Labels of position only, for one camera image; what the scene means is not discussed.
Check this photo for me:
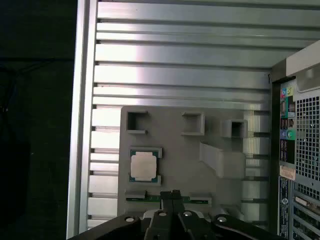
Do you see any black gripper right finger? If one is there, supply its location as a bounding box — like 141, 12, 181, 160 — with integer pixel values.
172, 188, 289, 240

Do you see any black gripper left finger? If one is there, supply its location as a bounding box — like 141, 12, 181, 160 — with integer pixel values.
74, 190, 181, 240

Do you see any CPU with silver top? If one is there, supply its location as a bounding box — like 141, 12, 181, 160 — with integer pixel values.
128, 147, 160, 183

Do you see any green RAM stick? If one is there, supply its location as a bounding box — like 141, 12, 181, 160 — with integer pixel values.
125, 195, 210, 204

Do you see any grey plastic parts rack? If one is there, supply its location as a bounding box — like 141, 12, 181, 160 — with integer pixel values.
116, 104, 248, 222

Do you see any orange and white case label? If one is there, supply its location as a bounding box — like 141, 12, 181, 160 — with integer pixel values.
279, 165, 296, 180

